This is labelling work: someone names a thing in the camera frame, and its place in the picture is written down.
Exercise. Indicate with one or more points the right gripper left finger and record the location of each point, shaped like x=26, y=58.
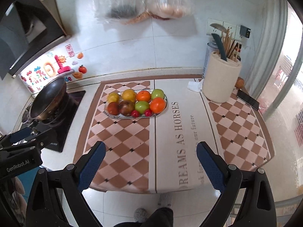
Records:
x=44, y=207

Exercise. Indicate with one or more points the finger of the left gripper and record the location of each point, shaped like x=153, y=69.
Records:
x=38, y=142
x=13, y=138

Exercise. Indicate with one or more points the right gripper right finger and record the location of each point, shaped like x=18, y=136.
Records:
x=257, y=207

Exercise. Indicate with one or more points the dark rough orange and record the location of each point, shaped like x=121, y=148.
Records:
x=113, y=108

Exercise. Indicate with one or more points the yellow lemon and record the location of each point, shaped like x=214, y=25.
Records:
x=113, y=98
x=130, y=95

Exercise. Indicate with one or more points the red cherry tomato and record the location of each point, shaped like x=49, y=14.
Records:
x=148, y=113
x=135, y=114

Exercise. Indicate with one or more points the large green apple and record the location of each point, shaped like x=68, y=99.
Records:
x=141, y=106

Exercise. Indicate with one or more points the small shiny tangerine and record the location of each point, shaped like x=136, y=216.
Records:
x=144, y=95

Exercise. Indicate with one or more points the large bright orange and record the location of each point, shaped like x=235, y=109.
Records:
x=157, y=105

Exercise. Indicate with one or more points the black gas stove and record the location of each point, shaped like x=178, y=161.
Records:
x=60, y=121

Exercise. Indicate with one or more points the black frying pan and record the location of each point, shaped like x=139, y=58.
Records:
x=48, y=99

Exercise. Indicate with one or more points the floral oval ceramic plate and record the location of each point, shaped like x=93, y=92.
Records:
x=129, y=117

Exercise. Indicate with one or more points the checkered printed table mat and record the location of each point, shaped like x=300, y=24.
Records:
x=158, y=154

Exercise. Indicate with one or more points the black range hood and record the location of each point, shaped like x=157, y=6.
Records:
x=28, y=30

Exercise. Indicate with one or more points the black smartphone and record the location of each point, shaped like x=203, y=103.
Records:
x=248, y=99

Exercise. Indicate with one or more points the orange behind utensil holder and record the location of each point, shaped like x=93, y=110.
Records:
x=239, y=83

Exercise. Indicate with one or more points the crumpled white tissue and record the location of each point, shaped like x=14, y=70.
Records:
x=195, y=86

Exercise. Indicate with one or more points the beige utensil holder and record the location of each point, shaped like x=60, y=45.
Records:
x=220, y=78

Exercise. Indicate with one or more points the wooden chopsticks bundle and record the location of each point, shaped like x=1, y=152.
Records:
x=230, y=44

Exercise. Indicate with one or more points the white spray can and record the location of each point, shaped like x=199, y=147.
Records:
x=211, y=47

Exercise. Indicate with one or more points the metal ladle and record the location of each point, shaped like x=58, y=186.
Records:
x=219, y=27

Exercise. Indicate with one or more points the plastic bag with meat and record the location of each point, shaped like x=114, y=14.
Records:
x=164, y=10

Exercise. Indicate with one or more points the colourful wall stickers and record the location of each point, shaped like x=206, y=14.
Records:
x=59, y=62

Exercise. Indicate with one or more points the teal handled knife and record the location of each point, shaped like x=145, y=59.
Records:
x=220, y=46

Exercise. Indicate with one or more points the black wall charger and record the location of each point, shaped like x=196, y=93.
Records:
x=245, y=32

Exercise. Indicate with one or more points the white wall socket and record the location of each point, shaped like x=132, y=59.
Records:
x=209, y=30

